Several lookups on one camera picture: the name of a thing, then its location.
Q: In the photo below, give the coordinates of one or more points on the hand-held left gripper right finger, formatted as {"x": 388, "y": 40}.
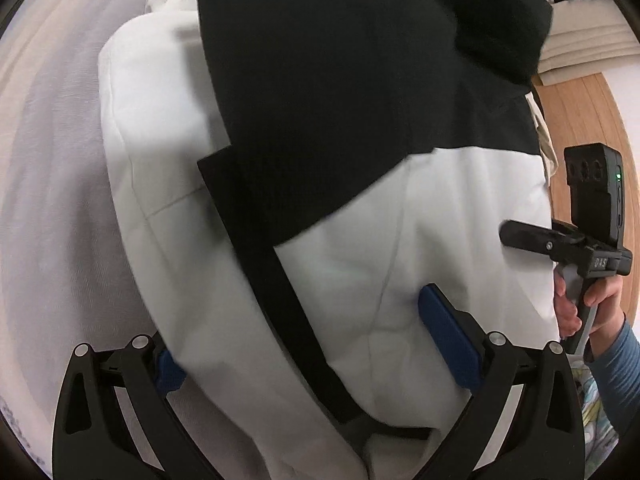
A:
{"x": 445, "y": 330}

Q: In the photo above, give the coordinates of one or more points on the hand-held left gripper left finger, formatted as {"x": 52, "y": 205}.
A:
{"x": 170, "y": 372}

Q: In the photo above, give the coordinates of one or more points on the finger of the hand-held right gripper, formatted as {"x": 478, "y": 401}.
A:
{"x": 530, "y": 237}

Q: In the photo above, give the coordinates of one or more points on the white and black hooded jacket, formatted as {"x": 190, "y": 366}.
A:
{"x": 350, "y": 110}

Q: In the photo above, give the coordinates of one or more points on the person's right forearm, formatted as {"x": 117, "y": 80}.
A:
{"x": 620, "y": 375}

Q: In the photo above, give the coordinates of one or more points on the person's right hand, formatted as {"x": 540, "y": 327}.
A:
{"x": 607, "y": 300}

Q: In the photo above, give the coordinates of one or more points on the beige crumpled garment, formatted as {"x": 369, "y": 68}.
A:
{"x": 545, "y": 145}

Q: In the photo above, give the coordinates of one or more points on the wooden headboard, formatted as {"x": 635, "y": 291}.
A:
{"x": 585, "y": 110}

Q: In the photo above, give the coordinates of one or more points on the beige curtain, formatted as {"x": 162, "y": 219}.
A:
{"x": 590, "y": 40}

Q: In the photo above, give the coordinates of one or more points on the colourful printed cloth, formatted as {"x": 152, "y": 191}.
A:
{"x": 595, "y": 410}

